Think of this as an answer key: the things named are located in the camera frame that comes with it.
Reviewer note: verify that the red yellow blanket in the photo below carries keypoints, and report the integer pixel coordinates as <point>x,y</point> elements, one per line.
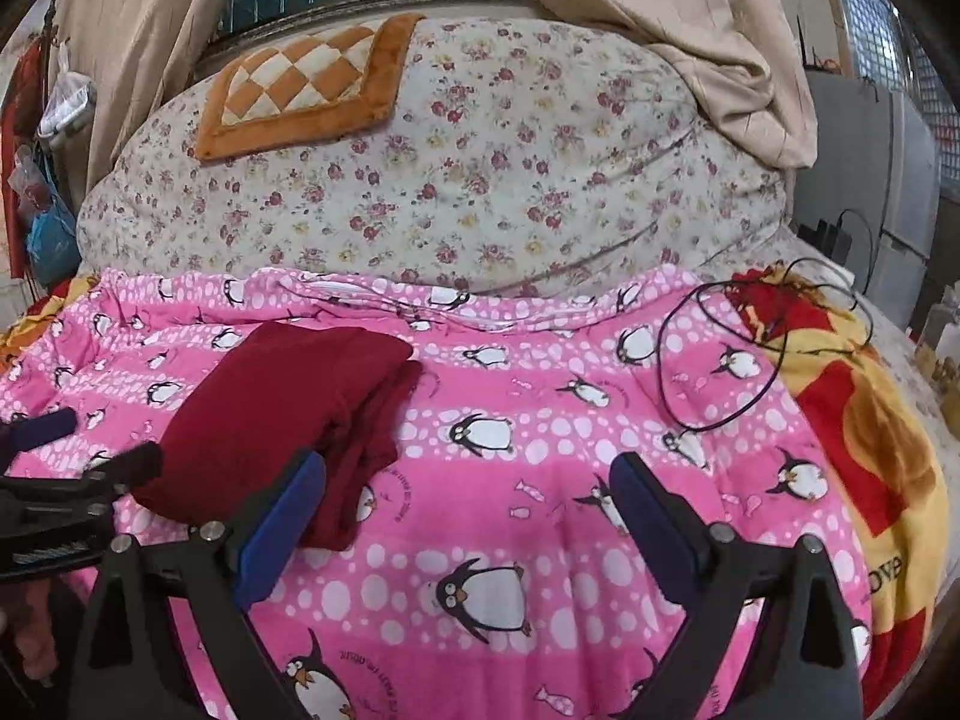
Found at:
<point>884,460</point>

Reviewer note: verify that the pink penguin blanket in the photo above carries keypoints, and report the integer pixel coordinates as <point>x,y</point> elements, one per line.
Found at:
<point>492,575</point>

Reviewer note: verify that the white plastic bag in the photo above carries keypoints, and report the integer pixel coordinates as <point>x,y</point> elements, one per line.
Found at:
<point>70,105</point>

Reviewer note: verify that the blue plastic bag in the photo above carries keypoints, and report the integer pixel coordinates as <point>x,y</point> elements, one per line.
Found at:
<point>51,244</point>

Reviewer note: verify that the black power adapter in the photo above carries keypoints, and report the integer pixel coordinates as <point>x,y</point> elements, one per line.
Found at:
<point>829,239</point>

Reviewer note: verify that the dark red long-sleeve top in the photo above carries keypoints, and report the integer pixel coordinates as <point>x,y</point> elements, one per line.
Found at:
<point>339,392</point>

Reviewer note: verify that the left beige curtain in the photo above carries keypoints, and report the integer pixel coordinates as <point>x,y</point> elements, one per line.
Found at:
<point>139,53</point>

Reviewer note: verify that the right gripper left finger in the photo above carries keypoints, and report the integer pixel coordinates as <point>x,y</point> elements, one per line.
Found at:
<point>130,662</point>

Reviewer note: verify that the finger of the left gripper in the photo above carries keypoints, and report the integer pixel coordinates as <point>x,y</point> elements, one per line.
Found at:
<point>108,481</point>
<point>24,435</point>

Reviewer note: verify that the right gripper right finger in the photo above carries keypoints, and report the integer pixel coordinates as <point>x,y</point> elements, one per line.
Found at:
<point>802,661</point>

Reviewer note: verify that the orange checkered cushion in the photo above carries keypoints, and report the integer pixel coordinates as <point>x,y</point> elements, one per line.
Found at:
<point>309,89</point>

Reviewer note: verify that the beige curtain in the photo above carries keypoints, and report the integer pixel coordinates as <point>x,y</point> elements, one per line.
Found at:
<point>139,53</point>
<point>739,59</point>

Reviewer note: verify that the floral cream quilt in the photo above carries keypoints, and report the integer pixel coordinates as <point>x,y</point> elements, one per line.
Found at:
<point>522,157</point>

